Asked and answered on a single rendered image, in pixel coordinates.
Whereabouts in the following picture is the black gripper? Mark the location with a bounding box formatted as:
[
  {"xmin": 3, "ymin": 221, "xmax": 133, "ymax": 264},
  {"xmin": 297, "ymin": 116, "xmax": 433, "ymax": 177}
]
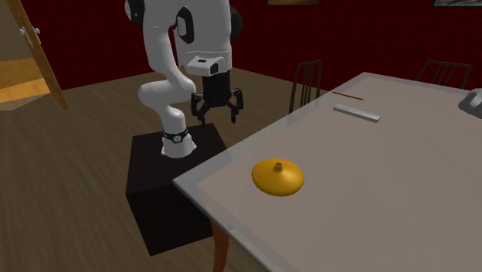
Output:
[{"xmin": 190, "ymin": 70, "xmax": 245, "ymax": 128}]

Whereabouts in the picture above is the dark slatted chair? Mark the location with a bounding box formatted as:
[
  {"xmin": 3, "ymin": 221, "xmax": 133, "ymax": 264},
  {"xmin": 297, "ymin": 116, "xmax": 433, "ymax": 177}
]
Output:
[
  {"xmin": 287, "ymin": 59, "xmax": 324, "ymax": 115},
  {"xmin": 415, "ymin": 59, "xmax": 474, "ymax": 90}
]

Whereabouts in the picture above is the dark robot stand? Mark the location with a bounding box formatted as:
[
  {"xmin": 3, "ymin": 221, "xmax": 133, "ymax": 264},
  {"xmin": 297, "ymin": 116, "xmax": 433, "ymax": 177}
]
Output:
[{"xmin": 124, "ymin": 122, "xmax": 229, "ymax": 257}]

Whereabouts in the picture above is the yellow domed lid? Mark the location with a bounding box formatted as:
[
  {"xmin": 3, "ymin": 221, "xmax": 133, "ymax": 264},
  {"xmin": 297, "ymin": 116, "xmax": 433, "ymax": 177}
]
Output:
[{"xmin": 250, "ymin": 158, "xmax": 306, "ymax": 198}]

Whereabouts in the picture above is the thin brown stick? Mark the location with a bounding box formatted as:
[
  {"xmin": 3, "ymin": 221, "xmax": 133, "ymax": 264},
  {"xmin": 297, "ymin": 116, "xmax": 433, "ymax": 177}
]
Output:
[{"xmin": 331, "ymin": 90, "xmax": 366, "ymax": 102}]

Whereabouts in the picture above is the grey flat bar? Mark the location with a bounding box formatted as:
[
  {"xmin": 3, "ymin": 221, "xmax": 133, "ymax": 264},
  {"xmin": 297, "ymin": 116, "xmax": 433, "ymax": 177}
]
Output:
[{"xmin": 332, "ymin": 104, "xmax": 382, "ymax": 124}]

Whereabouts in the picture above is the wooden door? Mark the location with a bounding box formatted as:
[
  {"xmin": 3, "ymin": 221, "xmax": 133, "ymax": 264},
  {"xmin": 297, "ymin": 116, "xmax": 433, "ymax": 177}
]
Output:
[{"xmin": 5, "ymin": 0, "xmax": 70, "ymax": 111}]

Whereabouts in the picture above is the glass top dining table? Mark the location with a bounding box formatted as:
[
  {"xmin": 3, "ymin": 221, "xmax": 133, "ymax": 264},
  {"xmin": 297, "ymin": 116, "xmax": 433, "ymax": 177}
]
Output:
[{"xmin": 172, "ymin": 71, "xmax": 482, "ymax": 272}]

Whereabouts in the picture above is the grey rounded object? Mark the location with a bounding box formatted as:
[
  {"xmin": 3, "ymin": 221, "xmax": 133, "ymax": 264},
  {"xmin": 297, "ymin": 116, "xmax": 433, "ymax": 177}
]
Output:
[{"xmin": 457, "ymin": 87, "xmax": 482, "ymax": 120}]

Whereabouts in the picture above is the framed wall picture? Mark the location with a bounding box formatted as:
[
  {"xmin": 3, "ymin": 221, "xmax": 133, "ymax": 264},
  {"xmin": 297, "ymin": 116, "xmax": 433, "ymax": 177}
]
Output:
[
  {"xmin": 432, "ymin": 0, "xmax": 482, "ymax": 8},
  {"xmin": 266, "ymin": 0, "xmax": 321, "ymax": 7}
]

